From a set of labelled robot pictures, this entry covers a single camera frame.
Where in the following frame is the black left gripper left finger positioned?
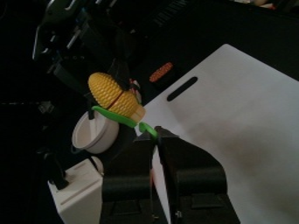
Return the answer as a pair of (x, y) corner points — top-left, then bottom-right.
(99, 130), (159, 224)

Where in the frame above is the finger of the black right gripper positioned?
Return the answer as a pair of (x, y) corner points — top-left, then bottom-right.
(107, 58), (132, 91)

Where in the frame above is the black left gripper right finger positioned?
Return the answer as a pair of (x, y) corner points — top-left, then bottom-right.
(154, 125), (242, 224)

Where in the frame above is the yellow toy corn cob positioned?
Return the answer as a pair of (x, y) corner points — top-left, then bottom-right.
(88, 72), (146, 123)

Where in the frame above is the green toy corn husk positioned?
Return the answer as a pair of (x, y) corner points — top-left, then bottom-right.
(91, 105), (159, 139)

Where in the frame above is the white cutting board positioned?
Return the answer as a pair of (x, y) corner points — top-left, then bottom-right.
(135, 43), (299, 224)

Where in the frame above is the white knife block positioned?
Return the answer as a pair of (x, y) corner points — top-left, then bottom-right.
(47, 156), (106, 224)

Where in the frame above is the white round bowl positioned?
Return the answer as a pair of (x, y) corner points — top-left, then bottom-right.
(71, 110), (120, 155)

